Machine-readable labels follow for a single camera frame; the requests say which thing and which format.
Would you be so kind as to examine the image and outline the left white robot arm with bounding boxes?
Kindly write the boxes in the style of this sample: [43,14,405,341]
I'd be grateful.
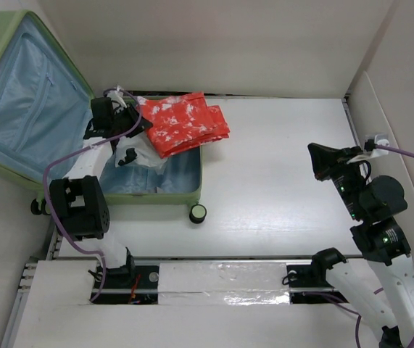
[49,91,152,288]

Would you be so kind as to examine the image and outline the green hard-shell suitcase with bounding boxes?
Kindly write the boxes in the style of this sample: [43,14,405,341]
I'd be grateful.
[0,10,202,206]

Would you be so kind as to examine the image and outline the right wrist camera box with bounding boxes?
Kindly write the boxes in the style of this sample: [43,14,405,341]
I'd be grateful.
[364,133,390,159]

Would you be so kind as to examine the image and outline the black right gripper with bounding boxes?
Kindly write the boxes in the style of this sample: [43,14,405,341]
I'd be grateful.
[306,141,365,219]

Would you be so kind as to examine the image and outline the orange white tie-dye shorts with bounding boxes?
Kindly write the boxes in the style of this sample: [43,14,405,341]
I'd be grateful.
[137,92,230,158]

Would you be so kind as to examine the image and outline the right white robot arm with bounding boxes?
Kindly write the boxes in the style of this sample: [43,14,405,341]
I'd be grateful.
[307,139,414,347]

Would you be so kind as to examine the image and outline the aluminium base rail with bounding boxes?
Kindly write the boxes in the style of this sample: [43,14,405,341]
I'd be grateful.
[1,257,375,347]

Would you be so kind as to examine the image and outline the white cloth garment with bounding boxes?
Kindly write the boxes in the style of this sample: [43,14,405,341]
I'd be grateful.
[104,87,167,175]

